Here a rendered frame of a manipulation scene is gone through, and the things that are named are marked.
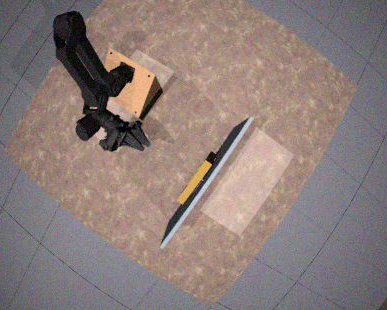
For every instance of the brown wooden picture frame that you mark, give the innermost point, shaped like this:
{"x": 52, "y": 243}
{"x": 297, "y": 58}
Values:
{"x": 198, "y": 176}

